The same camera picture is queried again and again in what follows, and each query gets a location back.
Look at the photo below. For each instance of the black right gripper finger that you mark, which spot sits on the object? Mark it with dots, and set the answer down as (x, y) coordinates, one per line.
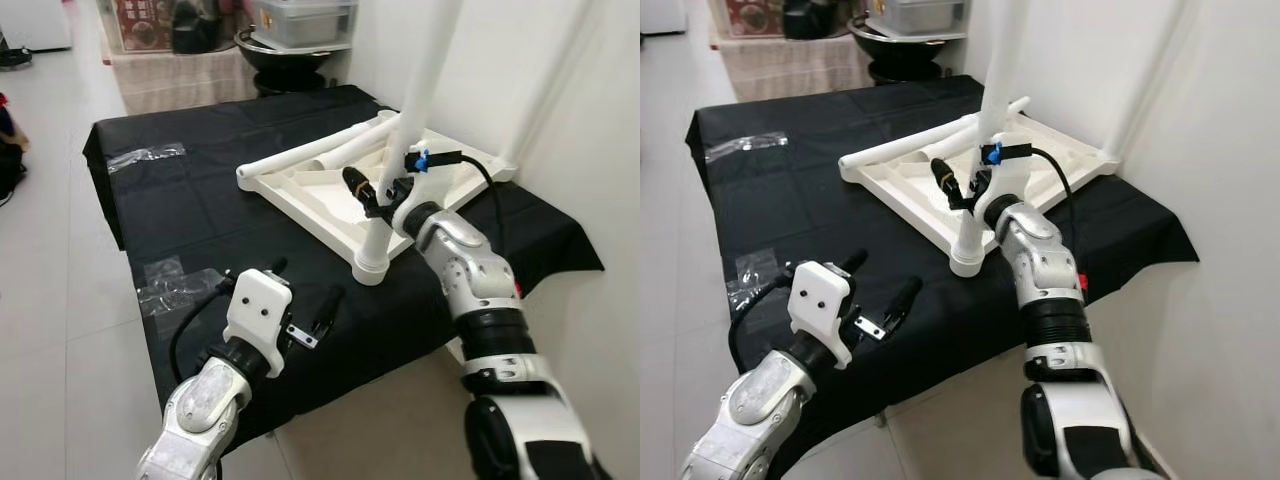
(357, 185)
(943, 175)

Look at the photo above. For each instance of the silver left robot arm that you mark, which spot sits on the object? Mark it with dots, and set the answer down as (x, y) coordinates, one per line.
(760, 410)
(205, 410)

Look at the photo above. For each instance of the tan rubber band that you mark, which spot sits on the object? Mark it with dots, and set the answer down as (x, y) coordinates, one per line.
(956, 188)
(367, 196)

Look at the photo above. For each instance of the black tablecloth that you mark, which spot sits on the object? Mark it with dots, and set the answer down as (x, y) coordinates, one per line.
(800, 210)
(220, 210)

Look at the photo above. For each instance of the clear plastic sheet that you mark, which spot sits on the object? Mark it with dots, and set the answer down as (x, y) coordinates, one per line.
(760, 280)
(175, 285)

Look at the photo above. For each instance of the large black bowl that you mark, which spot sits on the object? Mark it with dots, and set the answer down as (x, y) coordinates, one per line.
(900, 55)
(285, 65)

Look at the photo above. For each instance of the clear plastic hardware bag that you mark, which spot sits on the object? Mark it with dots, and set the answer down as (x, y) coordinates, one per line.
(745, 147)
(145, 157)

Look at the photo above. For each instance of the clear plastic storage box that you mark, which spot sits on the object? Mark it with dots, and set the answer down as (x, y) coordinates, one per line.
(920, 15)
(300, 22)

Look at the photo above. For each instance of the beige cloth covered bench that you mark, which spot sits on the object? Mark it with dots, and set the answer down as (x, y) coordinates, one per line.
(790, 70)
(180, 85)

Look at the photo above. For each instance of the reddish brown container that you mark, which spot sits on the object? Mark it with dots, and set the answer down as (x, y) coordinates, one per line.
(750, 15)
(140, 25)

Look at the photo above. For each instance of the white cabinet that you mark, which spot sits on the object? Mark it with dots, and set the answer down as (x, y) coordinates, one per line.
(662, 15)
(35, 20)

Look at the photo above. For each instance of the black stand base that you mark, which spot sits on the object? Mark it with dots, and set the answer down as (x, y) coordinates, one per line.
(12, 58)

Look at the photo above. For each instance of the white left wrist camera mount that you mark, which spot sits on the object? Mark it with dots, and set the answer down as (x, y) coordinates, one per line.
(258, 315)
(820, 310)

